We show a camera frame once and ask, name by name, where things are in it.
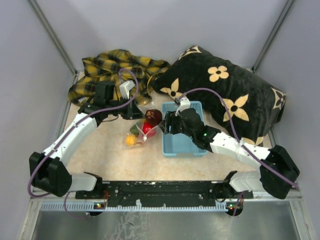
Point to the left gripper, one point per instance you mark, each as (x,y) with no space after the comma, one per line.
(132,111)

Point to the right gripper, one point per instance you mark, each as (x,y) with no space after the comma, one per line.
(170,120)

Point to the large dark red fruit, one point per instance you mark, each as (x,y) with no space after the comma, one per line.
(153,116)

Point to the red apple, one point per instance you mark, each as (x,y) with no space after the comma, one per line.
(149,130)

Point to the clear zip top bag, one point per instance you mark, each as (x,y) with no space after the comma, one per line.
(141,138)

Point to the light blue plastic basket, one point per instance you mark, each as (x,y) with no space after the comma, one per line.
(180,145)

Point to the green orange mango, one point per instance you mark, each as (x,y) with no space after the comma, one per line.
(135,130)

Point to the small yellow fruit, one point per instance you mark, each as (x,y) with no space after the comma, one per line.
(130,140)

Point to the black floral pillow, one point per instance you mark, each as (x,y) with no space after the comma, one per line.
(235,97)

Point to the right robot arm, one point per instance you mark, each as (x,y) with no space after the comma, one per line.
(274,171)

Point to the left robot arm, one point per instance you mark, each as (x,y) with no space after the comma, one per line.
(48,170)

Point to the yellow plaid shirt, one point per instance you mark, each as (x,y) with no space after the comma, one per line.
(105,68)

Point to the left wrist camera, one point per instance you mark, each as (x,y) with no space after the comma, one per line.
(125,88)

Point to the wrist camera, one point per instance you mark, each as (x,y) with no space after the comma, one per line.
(183,104)
(125,88)

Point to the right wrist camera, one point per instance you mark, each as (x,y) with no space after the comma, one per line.
(183,104)

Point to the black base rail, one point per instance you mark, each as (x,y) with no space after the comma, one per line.
(160,193)

